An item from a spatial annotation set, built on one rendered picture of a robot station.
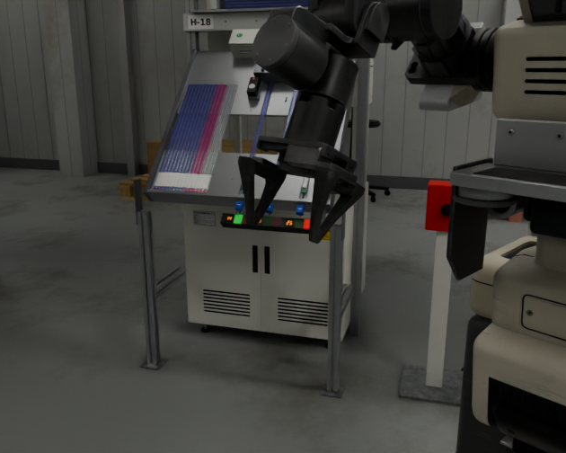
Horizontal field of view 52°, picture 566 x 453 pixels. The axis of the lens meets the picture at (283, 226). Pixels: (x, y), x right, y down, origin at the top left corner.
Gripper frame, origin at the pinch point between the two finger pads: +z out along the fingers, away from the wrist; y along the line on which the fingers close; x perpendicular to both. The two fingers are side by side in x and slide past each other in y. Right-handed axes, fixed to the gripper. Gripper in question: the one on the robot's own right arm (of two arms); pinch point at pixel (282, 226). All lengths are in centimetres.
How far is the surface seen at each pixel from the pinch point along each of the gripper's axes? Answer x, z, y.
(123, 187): 240, -18, -422
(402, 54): 385, -217, -273
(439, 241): 137, -20, -53
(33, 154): 249, -30, -643
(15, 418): 57, 82, -145
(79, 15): 212, -180, -563
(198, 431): 93, 66, -94
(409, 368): 167, 29, -65
